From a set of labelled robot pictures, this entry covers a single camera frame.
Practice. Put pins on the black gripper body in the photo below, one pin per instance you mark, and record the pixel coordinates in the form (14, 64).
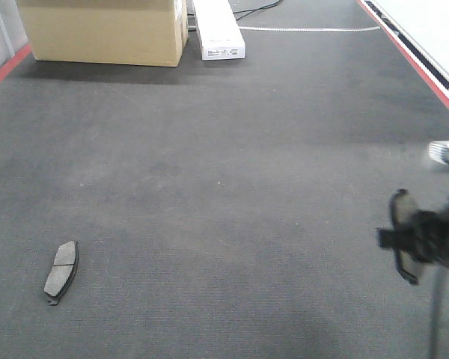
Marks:
(426, 238)

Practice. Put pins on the grey brake pad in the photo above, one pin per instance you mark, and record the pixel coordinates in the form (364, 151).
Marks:
(62, 272)
(402, 208)

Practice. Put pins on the dark conveyor belt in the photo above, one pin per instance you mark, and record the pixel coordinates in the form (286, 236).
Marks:
(222, 209)

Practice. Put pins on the long white box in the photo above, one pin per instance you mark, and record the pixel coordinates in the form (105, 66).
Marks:
(218, 33)

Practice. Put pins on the cardboard box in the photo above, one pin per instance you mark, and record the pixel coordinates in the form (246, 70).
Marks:
(145, 33)

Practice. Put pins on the red conveyor frame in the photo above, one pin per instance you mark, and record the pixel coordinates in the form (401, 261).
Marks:
(415, 58)

